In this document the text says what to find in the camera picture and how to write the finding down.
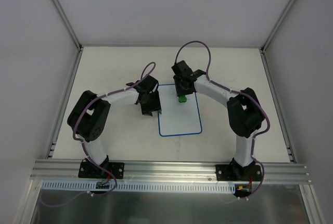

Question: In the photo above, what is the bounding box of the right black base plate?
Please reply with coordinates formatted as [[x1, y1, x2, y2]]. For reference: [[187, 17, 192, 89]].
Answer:
[[215, 164, 262, 182]]

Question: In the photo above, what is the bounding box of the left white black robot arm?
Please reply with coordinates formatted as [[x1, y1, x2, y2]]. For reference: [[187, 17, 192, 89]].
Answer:
[[67, 75, 162, 178]]

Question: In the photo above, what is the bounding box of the blue framed small whiteboard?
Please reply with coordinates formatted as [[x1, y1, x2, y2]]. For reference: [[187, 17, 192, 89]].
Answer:
[[158, 84, 202, 137]]

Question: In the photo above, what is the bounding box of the aluminium frame post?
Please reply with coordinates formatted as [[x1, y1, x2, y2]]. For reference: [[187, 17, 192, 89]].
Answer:
[[261, 0, 297, 53], [51, 0, 82, 51]]

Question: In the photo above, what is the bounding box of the left aluminium frame post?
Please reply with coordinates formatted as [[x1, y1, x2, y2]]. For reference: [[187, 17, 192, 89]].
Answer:
[[51, 0, 82, 51]]

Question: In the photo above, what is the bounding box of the right aluminium frame post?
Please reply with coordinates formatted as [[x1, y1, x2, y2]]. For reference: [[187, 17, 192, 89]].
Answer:
[[261, 0, 297, 53]]

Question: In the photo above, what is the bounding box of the green whiteboard eraser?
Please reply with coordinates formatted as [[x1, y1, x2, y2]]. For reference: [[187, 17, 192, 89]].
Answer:
[[178, 95, 187, 103]]

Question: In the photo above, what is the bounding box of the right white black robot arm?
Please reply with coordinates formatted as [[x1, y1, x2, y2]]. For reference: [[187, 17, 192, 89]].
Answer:
[[172, 60, 265, 180]]

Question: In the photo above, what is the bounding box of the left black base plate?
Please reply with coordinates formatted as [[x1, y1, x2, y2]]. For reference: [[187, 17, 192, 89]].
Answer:
[[78, 159, 125, 179]]

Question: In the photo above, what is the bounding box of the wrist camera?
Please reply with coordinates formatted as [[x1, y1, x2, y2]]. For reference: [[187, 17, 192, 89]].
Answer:
[[139, 76, 159, 92], [171, 60, 193, 77]]

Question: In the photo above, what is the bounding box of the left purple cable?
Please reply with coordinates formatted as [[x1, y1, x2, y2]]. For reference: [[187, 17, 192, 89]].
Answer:
[[39, 61, 157, 207]]

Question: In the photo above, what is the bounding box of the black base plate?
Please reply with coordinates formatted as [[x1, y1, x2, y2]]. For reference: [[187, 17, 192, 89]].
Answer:
[[78, 159, 125, 179], [215, 164, 262, 182]]

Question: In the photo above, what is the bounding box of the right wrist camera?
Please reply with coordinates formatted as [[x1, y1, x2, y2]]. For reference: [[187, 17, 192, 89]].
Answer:
[[171, 60, 193, 77]]

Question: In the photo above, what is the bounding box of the aluminium mounting rail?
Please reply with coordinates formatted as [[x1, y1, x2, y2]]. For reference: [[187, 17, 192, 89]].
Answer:
[[30, 159, 312, 184]]

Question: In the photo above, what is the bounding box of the white slotted cable duct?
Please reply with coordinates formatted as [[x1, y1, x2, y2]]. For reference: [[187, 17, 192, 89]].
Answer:
[[41, 180, 236, 194]]

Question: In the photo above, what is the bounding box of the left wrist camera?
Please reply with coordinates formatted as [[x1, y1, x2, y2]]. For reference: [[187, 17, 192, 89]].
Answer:
[[139, 76, 159, 92]]

